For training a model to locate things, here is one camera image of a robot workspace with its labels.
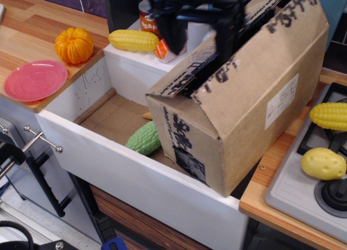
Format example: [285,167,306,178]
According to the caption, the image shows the orange toy pumpkin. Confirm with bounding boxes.
[54,27,94,65]

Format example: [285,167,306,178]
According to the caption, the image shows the brown cardboard box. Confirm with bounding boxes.
[146,0,329,196]

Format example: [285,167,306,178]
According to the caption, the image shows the pink plastic plate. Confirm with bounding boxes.
[4,60,68,102]

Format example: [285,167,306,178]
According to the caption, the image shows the grey toy faucet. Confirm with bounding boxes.
[187,22,215,53]

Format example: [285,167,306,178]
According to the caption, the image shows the blue clamp handle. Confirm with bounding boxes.
[101,237,128,250]

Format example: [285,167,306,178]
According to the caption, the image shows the grey toy stove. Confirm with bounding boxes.
[264,82,347,245]

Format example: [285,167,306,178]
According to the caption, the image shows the white toy sink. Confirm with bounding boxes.
[36,46,249,249]

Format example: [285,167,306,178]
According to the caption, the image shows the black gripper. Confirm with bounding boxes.
[149,0,250,62]

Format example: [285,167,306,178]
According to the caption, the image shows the yellow toy corn on stove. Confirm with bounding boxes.
[309,102,346,131]

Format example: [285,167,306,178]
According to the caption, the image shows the green toy bitter gourd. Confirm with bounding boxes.
[125,121,161,156]

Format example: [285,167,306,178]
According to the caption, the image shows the black oven door handle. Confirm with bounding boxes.
[25,153,72,217]

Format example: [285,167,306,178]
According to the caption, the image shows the metal clamp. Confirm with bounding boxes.
[1,125,63,178]

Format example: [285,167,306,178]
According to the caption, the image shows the black cable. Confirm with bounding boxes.
[0,220,35,250]

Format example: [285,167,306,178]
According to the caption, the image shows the toy beans can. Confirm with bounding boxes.
[138,0,162,40]

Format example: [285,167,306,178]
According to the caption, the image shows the toy salmon sushi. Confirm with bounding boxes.
[155,39,187,63]

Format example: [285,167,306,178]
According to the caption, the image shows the yellow toy corn on sink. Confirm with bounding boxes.
[108,29,159,52]

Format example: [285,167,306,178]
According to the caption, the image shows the yellow toy potato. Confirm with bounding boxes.
[301,148,346,181]

